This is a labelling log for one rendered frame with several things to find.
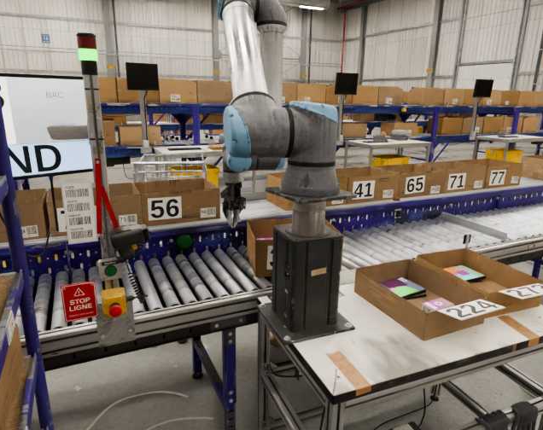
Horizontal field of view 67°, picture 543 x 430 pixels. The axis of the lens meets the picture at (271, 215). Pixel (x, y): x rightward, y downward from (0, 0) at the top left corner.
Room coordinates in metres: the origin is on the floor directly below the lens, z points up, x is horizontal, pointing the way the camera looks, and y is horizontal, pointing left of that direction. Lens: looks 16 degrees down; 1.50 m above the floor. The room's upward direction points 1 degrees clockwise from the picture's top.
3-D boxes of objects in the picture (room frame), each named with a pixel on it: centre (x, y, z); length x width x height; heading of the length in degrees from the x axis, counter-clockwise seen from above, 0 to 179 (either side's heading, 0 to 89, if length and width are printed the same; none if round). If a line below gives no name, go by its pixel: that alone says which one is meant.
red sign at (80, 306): (1.20, 0.59, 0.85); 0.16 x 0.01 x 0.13; 115
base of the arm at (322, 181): (1.28, -0.12, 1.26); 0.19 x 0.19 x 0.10
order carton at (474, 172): (2.91, -1.28, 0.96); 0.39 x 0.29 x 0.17; 115
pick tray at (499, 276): (1.52, -0.83, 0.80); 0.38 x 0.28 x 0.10; 21
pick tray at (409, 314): (1.38, -0.54, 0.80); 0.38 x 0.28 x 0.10; 25
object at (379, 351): (1.35, -0.52, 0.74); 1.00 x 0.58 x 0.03; 112
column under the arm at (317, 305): (1.28, -0.12, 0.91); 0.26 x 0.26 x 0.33; 22
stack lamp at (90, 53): (1.26, 0.54, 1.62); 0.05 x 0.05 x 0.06
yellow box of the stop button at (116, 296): (1.22, 0.48, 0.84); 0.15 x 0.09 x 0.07; 115
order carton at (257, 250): (1.79, -0.10, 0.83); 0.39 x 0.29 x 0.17; 101
